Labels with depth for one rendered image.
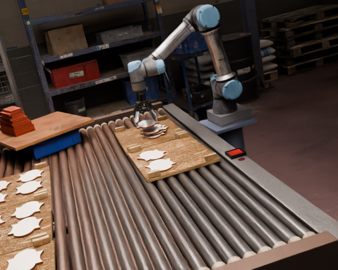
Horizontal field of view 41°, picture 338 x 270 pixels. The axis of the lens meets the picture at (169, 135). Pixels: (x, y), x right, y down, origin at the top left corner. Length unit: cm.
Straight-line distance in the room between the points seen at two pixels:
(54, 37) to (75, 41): 30
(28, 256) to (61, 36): 506
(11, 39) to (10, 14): 35
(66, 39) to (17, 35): 84
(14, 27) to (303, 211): 591
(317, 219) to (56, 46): 531
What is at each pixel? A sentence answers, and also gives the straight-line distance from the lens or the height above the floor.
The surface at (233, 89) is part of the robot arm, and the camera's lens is 255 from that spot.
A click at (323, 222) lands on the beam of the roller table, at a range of 155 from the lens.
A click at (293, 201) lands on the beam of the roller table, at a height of 92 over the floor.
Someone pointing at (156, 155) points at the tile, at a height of 94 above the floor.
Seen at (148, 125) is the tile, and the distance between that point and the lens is 250.
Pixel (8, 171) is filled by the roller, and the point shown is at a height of 92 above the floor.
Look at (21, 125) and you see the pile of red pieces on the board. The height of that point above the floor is 110.
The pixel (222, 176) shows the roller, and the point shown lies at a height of 92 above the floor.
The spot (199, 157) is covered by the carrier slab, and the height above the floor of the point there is 94.
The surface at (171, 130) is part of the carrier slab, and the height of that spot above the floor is 94.
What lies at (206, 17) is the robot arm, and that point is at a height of 151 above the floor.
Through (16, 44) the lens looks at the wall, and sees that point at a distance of 704.
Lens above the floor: 171
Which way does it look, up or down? 18 degrees down
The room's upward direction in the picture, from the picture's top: 11 degrees counter-clockwise
